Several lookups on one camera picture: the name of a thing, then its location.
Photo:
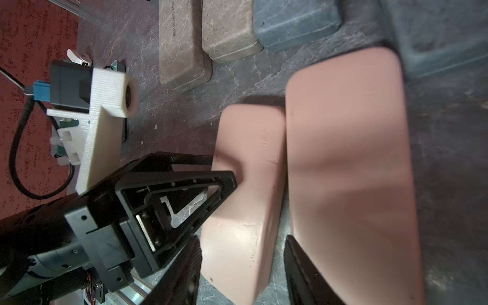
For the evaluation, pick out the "grey case blue glasses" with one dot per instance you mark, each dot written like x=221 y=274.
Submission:
x=433 y=37

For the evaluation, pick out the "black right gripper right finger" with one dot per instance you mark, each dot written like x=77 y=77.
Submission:
x=305 y=283

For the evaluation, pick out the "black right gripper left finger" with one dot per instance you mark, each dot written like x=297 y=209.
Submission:
x=180 y=283

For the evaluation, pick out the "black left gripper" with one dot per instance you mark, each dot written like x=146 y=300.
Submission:
x=142 y=215

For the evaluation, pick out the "pink case yellow glasses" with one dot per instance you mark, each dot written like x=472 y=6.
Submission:
x=238 y=239

